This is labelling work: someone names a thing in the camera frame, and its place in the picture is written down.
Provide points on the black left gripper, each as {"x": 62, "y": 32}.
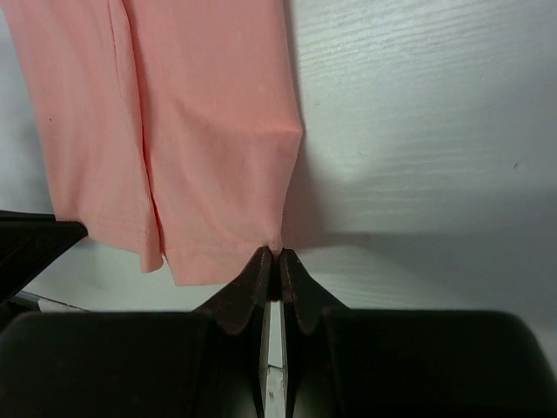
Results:
{"x": 30, "y": 242}

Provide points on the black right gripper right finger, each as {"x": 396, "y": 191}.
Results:
{"x": 348, "y": 362}

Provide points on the salmon pink t-shirt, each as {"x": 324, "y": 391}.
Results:
{"x": 169, "y": 128}

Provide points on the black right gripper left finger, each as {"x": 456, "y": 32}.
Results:
{"x": 206, "y": 363}

